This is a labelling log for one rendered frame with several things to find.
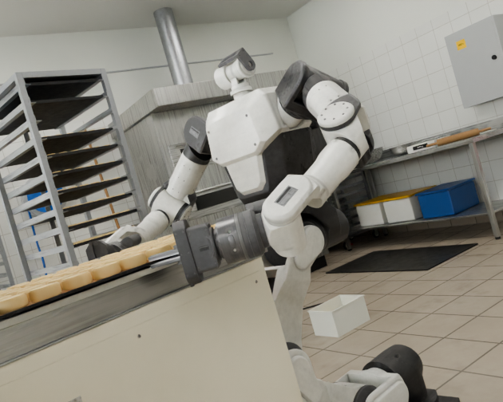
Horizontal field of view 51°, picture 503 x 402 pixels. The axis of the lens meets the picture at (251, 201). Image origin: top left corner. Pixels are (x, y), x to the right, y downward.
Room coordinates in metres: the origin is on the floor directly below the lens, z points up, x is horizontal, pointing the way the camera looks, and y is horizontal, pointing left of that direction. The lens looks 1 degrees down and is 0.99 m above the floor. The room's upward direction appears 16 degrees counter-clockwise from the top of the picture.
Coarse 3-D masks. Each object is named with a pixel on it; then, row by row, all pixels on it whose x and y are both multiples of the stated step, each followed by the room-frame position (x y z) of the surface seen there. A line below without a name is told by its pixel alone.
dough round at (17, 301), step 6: (18, 294) 0.85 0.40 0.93; (24, 294) 0.84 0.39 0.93; (0, 300) 0.84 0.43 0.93; (6, 300) 0.82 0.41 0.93; (12, 300) 0.82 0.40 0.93; (18, 300) 0.82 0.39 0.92; (24, 300) 0.83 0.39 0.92; (0, 306) 0.81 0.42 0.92; (6, 306) 0.81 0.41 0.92; (12, 306) 0.82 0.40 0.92; (18, 306) 0.82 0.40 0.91; (24, 306) 0.83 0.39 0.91; (0, 312) 0.81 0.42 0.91; (6, 312) 0.82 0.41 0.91
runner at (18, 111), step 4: (20, 104) 2.59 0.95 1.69; (32, 104) 2.55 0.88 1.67; (16, 108) 2.63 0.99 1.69; (20, 108) 2.60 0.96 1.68; (12, 112) 2.68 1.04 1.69; (16, 112) 2.64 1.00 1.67; (20, 112) 2.63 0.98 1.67; (8, 116) 2.72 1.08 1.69; (12, 116) 2.69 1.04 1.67; (16, 116) 2.69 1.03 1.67; (4, 120) 2.76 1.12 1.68; (8, 120) 2.73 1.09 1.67; (12, 120) 2.74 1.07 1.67; (0, 124) 2.81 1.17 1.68; (4, 124) 2.78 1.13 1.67; (8, 124) 2.80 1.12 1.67; (0, 128) 2.83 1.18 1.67
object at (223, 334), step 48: (192, 288) 1.04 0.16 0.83; (240, 288) 1.12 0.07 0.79; (96, 336) 0.90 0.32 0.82; (144, 336) 0.95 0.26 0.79; (192, 336) 1.02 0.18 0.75; (240, 336) 1.10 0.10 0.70; (0, 384) 0.78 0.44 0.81; (48, 384) 0.83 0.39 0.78; (96, 384) 0.88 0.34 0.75; (144, 384) 0.93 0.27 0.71; (192, 384) 1.00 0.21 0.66; (240, 384) 1.07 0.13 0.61; (288, 384) 1.16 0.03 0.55
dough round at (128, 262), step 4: (132, 256) 0.98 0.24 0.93; (136, 256) 0.97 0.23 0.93; (140, 256) 0.97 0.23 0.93; (144, 256) 0.98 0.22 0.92; (120, 260) 0.98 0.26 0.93; (124, 260) 0.97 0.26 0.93; (128, 260) 0.96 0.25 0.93; (132, 260) 0.97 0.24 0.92; (136, 260) 0.97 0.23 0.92; (140, 260) 0.97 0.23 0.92; (144, 260) 0.98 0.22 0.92; (120, 264) 0.97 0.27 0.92; (124, 264) 0.97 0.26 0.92; (128, 264) 0.96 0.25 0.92; (132, 264) 0.96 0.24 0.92; (136, 264) 0.97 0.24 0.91; (140, 264) 0.97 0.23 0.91; (124, 268) 0.97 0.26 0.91; (128, 268) 0.97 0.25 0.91
